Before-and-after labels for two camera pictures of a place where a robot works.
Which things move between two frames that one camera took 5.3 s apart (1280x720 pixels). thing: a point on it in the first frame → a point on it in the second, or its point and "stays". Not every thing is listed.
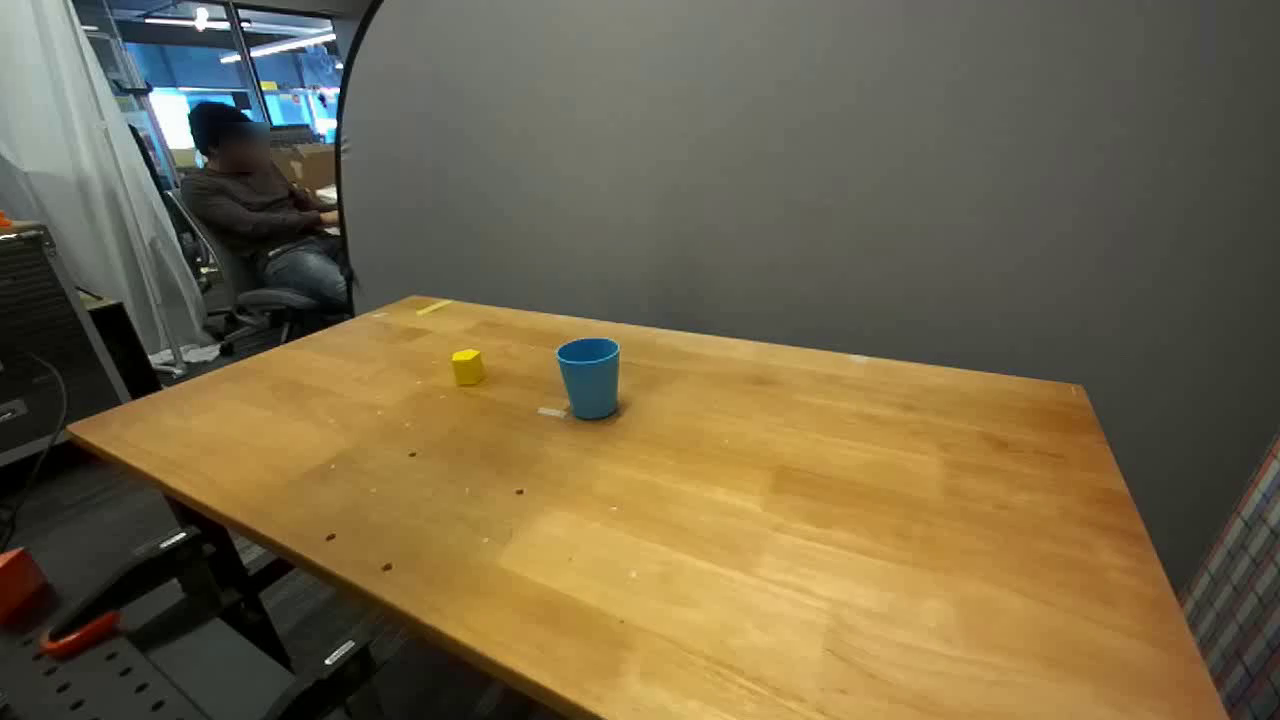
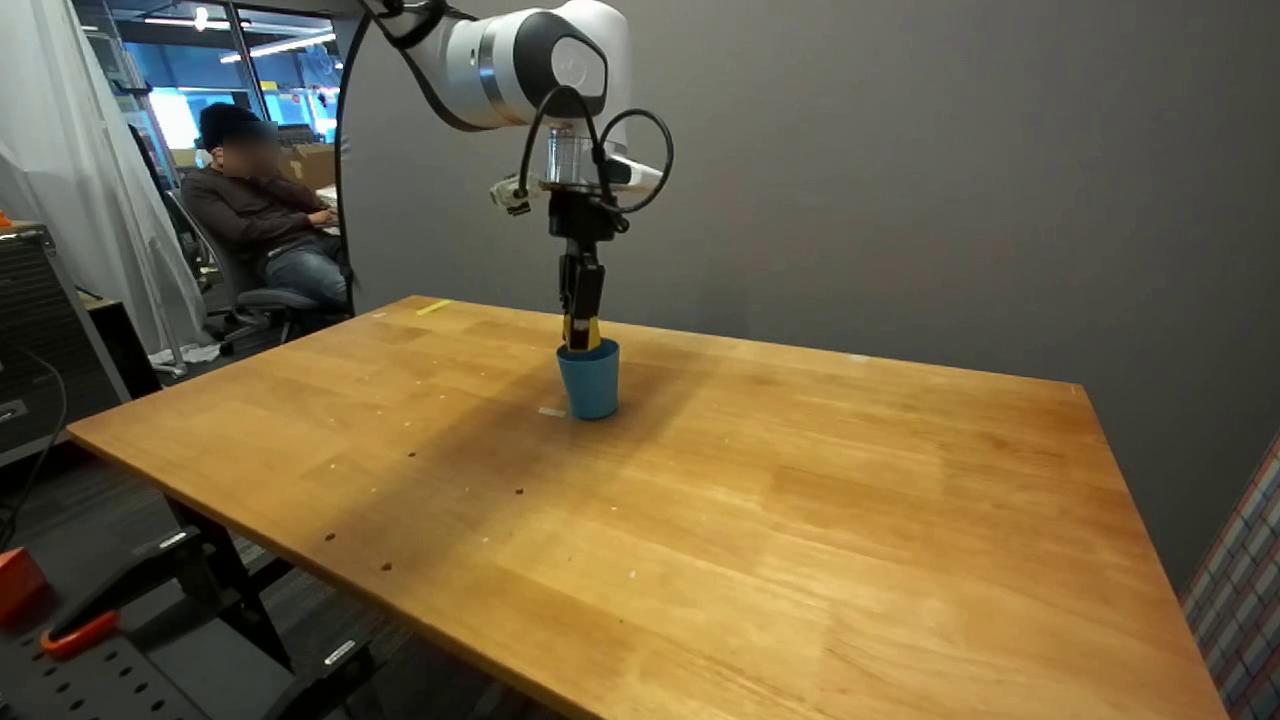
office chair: x=237 y=317 stays
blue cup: x=590 y=367 stays
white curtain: x=78 y=167 stays
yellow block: x=465 y=367 → x=594 y=330
